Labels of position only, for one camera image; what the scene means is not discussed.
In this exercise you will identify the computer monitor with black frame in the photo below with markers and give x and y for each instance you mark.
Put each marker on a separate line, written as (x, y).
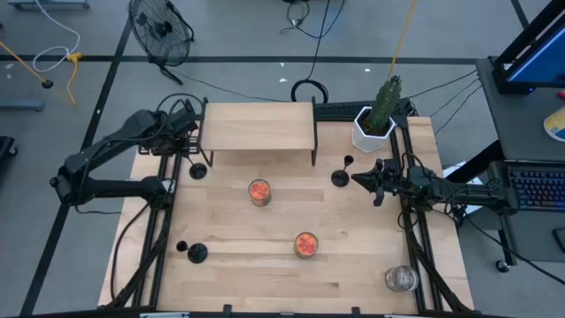
(538, 62)

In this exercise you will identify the yellow blue white disc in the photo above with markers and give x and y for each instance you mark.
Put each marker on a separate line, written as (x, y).
(557, 126)

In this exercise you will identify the black chair base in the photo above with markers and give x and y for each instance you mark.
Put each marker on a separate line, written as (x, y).
(5, 148)

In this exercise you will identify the orange candle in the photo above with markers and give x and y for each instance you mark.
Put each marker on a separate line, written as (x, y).
(259, 192)
(306, 245)

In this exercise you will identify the green cactus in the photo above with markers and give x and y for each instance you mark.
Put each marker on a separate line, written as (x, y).
(386, 103)

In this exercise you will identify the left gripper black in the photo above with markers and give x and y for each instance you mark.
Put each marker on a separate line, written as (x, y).
(183, 121)

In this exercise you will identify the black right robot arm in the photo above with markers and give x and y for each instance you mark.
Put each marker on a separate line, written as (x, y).
(468, 194)

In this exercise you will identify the backlit computer keyboard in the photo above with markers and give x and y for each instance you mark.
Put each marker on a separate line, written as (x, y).
(538, 190)

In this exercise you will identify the black floor fan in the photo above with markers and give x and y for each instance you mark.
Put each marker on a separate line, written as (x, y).
(161, 29)

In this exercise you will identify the black caster wheel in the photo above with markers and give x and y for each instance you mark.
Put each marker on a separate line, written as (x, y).
(502, 266)

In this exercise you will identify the black candlestick holder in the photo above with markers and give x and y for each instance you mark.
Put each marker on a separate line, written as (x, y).
(198, 171)
(197, 252)
(340, 178)

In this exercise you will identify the wooden shelf with black legs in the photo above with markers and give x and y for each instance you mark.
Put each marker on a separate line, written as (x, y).
(258, 126)

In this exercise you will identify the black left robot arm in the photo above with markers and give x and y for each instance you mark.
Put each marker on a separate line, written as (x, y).
(110, 187)

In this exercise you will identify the black rail clip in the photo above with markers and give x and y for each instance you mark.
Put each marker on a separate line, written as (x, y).
(228, 310)
(355, 311)

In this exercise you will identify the grey metal floor foot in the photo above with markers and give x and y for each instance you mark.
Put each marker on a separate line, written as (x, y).
(48, 4)
(22, 105)

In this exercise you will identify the silver aluminium bar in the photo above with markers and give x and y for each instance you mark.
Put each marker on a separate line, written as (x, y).
(165, 315)
(401, 316)

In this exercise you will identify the dark grey lower desk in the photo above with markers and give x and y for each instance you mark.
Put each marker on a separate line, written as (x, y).
(529, 238)

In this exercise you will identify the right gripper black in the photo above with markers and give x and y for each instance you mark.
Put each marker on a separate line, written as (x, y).
(388, 181)

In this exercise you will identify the black table edge rail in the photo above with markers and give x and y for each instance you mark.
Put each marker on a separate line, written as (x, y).
(256, 315)

